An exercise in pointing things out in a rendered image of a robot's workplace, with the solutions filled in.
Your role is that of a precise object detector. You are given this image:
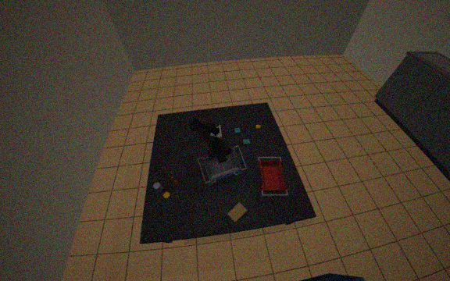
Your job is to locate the tan rectangular block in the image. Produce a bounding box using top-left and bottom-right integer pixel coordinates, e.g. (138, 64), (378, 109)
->
(227, 203), (247, 224)

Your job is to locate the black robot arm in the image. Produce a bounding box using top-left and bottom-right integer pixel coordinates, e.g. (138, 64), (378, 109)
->
(188, 118), (231, 157)

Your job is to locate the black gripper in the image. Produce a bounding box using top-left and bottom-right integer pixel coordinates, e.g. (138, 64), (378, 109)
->
(216, 150), (227, 163)

